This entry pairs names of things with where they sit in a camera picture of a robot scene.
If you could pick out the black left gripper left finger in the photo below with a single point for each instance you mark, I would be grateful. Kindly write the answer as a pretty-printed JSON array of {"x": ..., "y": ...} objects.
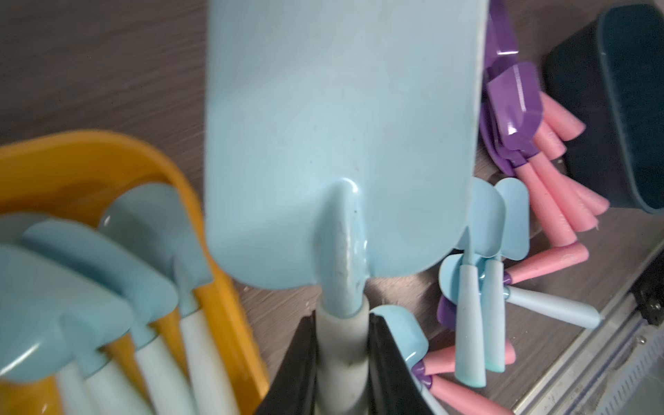
[{"x": 293, "y": 390}]

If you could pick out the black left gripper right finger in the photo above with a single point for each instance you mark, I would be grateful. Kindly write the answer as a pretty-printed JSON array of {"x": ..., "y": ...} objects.
[{"x": 392, "y": 389}]

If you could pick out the light blue dirty-handle shovel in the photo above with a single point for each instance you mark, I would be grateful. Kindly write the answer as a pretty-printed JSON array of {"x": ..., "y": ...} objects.
[{"x": 340, "y": 143}]

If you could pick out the light blue pointed trowel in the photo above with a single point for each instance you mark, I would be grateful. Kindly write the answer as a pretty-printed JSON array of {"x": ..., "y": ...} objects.
[{"x": 13, "y": 225}]

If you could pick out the light blue heart shovel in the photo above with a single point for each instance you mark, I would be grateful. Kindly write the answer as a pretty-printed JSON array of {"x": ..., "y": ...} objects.
[{"x": 53, "y": 323}]

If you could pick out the yellow plastic storage box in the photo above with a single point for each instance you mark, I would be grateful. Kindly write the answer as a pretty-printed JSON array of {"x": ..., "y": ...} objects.
[{"x": 77, "y": 175}]

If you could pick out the dark teal storage box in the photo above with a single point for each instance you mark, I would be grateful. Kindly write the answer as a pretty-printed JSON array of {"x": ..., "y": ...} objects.
[{"x": 610, "y": 76}]

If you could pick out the white perforated cable duct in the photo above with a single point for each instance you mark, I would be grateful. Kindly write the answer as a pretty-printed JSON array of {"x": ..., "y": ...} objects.
[{"x": 637, "y": 387}]

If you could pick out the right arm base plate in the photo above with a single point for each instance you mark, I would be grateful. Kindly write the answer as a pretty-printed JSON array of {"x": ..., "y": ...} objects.
[{"x": 648, "y": 292}]

